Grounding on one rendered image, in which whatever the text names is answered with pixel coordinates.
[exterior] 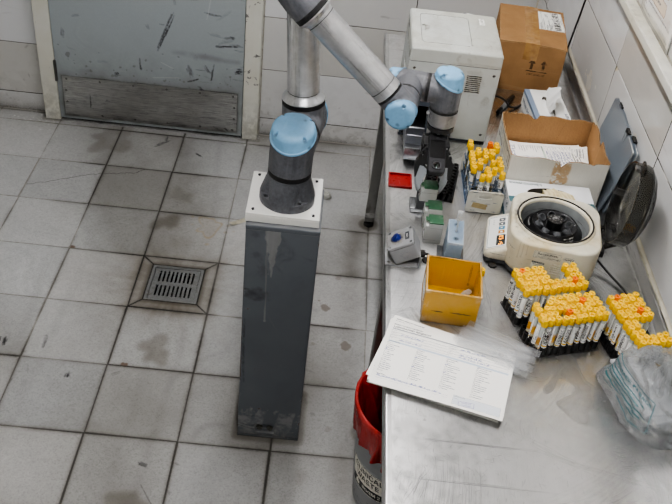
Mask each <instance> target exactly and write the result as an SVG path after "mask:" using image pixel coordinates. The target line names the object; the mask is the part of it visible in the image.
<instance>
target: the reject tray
mask: <svg viewBox="0 0 672 504"><path fill-rule="evenodd" d="M388 187H395V188H404V189H412V174H408V173H399V172H388Z"/></svg>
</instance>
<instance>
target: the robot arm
mask: <svg viewBox="0 0 672 504"><path fill-rule="evenodd" d="M278 1H279V3H280V4H281V6H282V7H283V8H284V10H285V11H286V12H287V85H288V89H287V90H285V91H284V92H283V94H282V115H281V116H279V117H278V118H276V119H275V121H274V122H273V124H272V127H271V130H270V148H269V161H268V172H267V174H266V176H265V178H264V180H263V182H262V184H261V186H260V192H259V199H260V201H261V203H262V204H263V205H264V206H265V207H266V208H268V209H269V210H271V211H274V212H277V213H281V214H299V213H303V212H305V211H307V210H309V209H310V208H311V207H312V206H313V205H314V202H315V189H314V185H313V182H312V178H311V172H312V164H313V156H314V152H315V149H316V146H317V144H318V141H319V139H320V136H321V134H322V132H323V129H324V128H325V126H326V124H327V120H328V107H327V104H326V102H325V94H324V92H323V91H321V90H320V42H321V43H322V44H323V45H324V46H325V48H326V49H327V50H328V51H329V52H330V53H331V54H332V55H333V56H334V57H335V58H336V59H337V60H338V61H339V62H340V64H341V65H342V66H343V67H344V68H345V69H346V70H347V71H348V72H349V73H350V74H351V75H352V76H353V77H354V78H355V80H356V81H357V82H358V83H359V84H360V85H361V86H362V87H363V88H364V89H365V90H366V91H367V92H368V93H369V94H370V95H371V97H372V98H373V99H374V100H375V101H376V102H377V103H378V104H379V105H380V106H381V107H382V108H383V110H384V111H385V120H386V122H387V123H388V125H389V126H391V127H392V128H394V129H398V130H402V129H406V128H408V127H410V126H411V125H412V124H413V122H414V120H415V118H416V116H417V113H418V106H419V102H420V101H422V102H430V106H429V110H430V111H428V110H427V111H426V114H428V118H427V128H428V130H429V131H430V132H429V133H425V132H423V136H422V141H421V147H420V153H419V156H418V157H417V158H416V159H415V162H414V184H415V189H416V191H417V192H418V191H419V190H420V189H421V183H422V182H423V177H424V176H425V175H426V174H427V175H431V176H438V177H439V179H438V189H439V190H438V194H440V192H441V191H442V190H443V189H444V187H445V185H446V183H447V181H448V180H449V177H450V175H451V173H452V170H453V164H452V157H451V156H450V157H449V155H451V152H450V151H449V149H450V142H449V135H447V134H450V133H452V132H453V129H454V126H455V124H456V120H457V115H458V109H459V104H460V100H461V95H462V92H463V86H464V80H465V76H464V73H463V71H462V70H460V69H459V68H457V67H454V66H450V65H448V66H440V67H439V68H438V69H437V70H436V72H435V73H429V72H423V71H418V70H412V69H407V68H405V67H403V68H400V67H391V68H390V69H388V68H387V67H386V66H385V65H384V64H383V62H382V61H381V60H380V59H379V58H378V57H377V56H376V55H375V54H374V53H373V51H372V50H371V49H370V48H369V47H368V46H367V45H366V44H365V43H364V42H363V40H362V39H361V38H360V37H359V36H358V35H357V34H356V33H355V32H354V31H353V29H352V28H351V27H350V26H349V25H348V24H347V23H346V22H345V21H344V20H343V18H342V17H341V16H340V15H339V14H338V13H337V12H336V11H335V10H334V9H333V7H332V6H331V5H330V0H278ZM425 135H426V136H425ZM425 164H426V165H427V166H426V165H425Z"/></svg>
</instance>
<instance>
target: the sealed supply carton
mask: <svg viewBox="0 0 672 504"><path fill-rule="evenodd" d="M496 25H497V30H498V34H499V38H500V43H501V47H502V51H503V56H504V60H503V64H502V69H501V73H500V78H499V82H498V86H497V88H500V89H506V90H513V91H519V92H524V89H533V90H546V91H547V90H548V88H549V87H550V88H554V87H558V83H559V80H560V76H561V73H562V69H563V66H564V62H565V57H566V52H568V49H567V38H566V30H565V23H564V14H563V13H561V12H555V11H549V10H543V9H538V8H534V7H529V6H519V5H511V4H504V3H500V7H499V11H498V16H497V20H496Z"/></svg>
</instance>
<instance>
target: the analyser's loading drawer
mask: <svg viewBox="0 0 672 504"><path fill-rule="evenodd" d="M424 130H425V128H424V120H418V119H415V120H414V122H413V124H412V125H411V126H410V127H408V128H406V129H403V159H409V160H415V159H416V158H417V157H418V156H419V153H420V147H421V141H422V136H423V132H424Z"/></svg>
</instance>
